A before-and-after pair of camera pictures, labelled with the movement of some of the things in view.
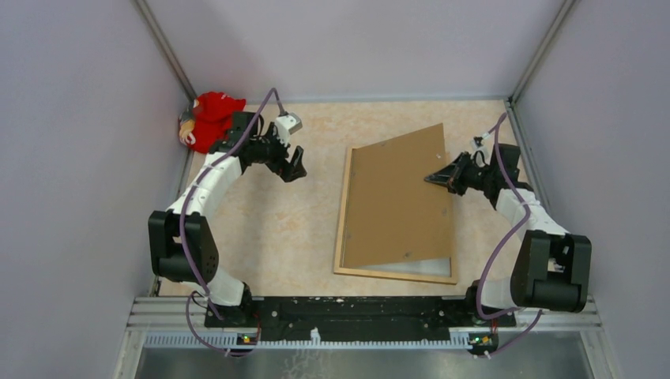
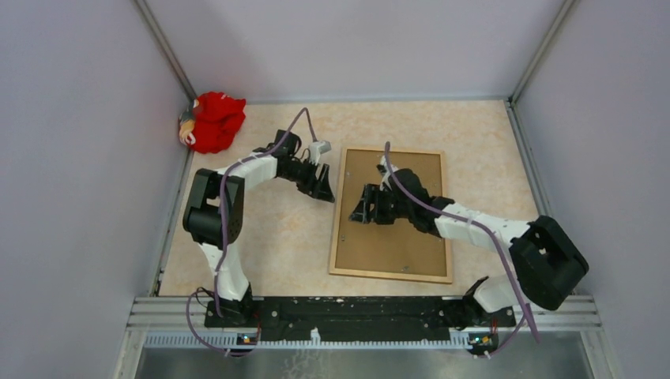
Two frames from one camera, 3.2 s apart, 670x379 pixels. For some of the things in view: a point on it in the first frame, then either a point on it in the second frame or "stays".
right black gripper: x=451 y=175 to x=363 y=213
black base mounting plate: x=358 y=313 stays
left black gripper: x=291 y=170 to x=318 y=188
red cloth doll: x=206 y=121 stays
